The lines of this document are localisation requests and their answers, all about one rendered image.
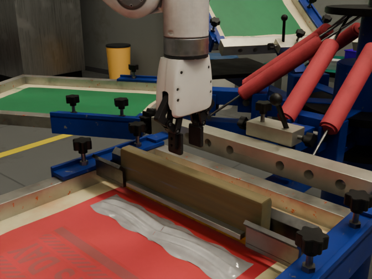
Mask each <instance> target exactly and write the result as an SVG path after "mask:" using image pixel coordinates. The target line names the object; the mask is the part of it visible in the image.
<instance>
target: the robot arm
mask: <svg viewBox="0 0 372 279"><path fill-rule="evenodd" d="M102 1H104V2H105V3H106V4H107V5H108V6H109V7H111V8H112V9H113V10H114V11H115V12H117V13H118V14H120V15H122V16H124V17H126V18H131V19H137V18H142V17H145V16H147V15H149V14H153V13H163V36H164V37H163V43H164V57H161V58H160V61H159V67H158V74H157V88H156V109H157V112H156V114H155V116H154V120H155V121H156V122H158V123H159V124H161V125H162V126H163V127H164V128H165V130H166V131H167V132H168V150H169V151H170V152H172V153H175V154H177V155H182V154H183V134H182V133H180V131H181V126H182V120H183V116H187V115H190V119H191V122H192V123H189V144H192V145H194V146H197V147H202V146H203V130H204V127H203V126H205V124H206V118H207V116H208V114H209V111H210V110H211V109H212V108H213V106H214V105H215V102H214V100H213V98H212V75H211V64H210V57H209V54H208V51H209V0H102ZM166 114H167V118H166ZM173 119H176V120H175V124H174V123H173Z"/></svg>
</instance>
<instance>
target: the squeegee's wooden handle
mask: <svg viewBox="0 0 372 279"><path fill-rule="evenodd" d="M121 166H122V167H123V168H124V169H125V173H126V181H129V180H132V181H134V182H136V183H138V184H141V185H143V186H145V187H147V188H149V189H152V190H154V191H156V192H158V193H161V194H163V195H165V196H167V197H169V198H171V199H174V200H176V201H178V202H180V203H182V204H185V205H187V206H189V207H191V208H193V209H195V210H198V211H200V212H202V213H204V214H206V215H208V216H211V217H213V218H215V219H218V220H220V221H222V222H224V223H226V224H229V225H231V226H233V227H235V228H237V229H239V230H242V231H244V232H245V237H246V226H245V225H244V224H243V223H244V221H245V220H247V221H250V222H252V223H254V224H256V225H259V226H262V227H263V228H266V229H268V230H270V220H271V206H272V200H271V198H269V197H267V196H264V195H262V194H259V193H256V192H253V191H251V190H248V189H245V188H243V187H240V186H238V185H235V184H232V183H229V182H227V181H224V180H222V179H219V178H216V177H213V176H211V175H208V174H206V173H203V172H200V171H198V170H195V169H193V168H189V167H187V166H184V165H182V164H179V163H176V162H174V161H171V160H168V159H166V158H163V157H160V156H158V155H155V154H153V153H149V152H147V151H144V150H142V149H139V148H136V147H134V146H131V145H128V146H125V147H122V148H121Z"/></svg>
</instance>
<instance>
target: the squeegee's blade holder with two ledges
mask: <svg viewBox="0 0 372 279"><path fill-rule="evenodd" d="M126 186H127V187H129V188H131V189H133V190H136V191H138V192H140V193H142V194H144V195H146V196H148V197H150V198H152V199H154V200H157V201H159V202H161V203H163V204H165V205H167V206H169V207H171V208H173V209H175V210H178V211H180V212H182V213H184V214H186V215H188V216H191V217H192V218H195V219H197V220H199V221H201V222H203V223H205V224H207V225H209V226H212V227H214V228H216V229H218V230H220V231H222V232H224V233H226V234H228V235H230V236H233V237H235V238H237V239H239V240H241V239H242V238H244V237H245V232H244V231H242V230H239V229H237V228H235V227H233V226H231V225H229V224H226V223H224V222H222V221H220V220H218V219H215V218H213V217H211V216H208V215H206V214H204V213H202V212H200V211H198V210H195V209H193V208H191V207H189V206H187V205H185V204H182V203H180V202H178V201H176V200H174V199H171V198H169V197H167V196H165V195H163V194H161V193H158V192H156V191H154V190H152V189H149V188H147V187H145V186H143V185H141V184H138V183H136V182H134V181H132V180H129V181H127V182H126Z"/></svg>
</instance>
